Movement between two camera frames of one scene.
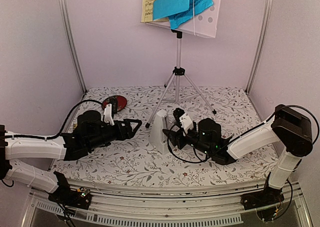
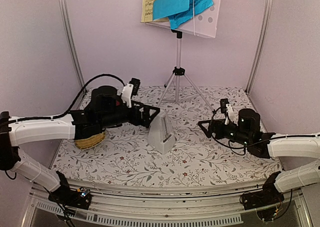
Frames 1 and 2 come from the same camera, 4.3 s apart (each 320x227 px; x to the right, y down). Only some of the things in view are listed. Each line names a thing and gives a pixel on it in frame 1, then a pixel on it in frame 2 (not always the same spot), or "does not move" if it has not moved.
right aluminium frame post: x=264 y=24 does not move
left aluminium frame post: x=66 y=17 does not move
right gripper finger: x=177 y=138 to x=209 y=131
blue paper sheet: x=180 y=4 does not move
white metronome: x=158 y=140 does not move
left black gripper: x=128 y=133 to x=146 y=108
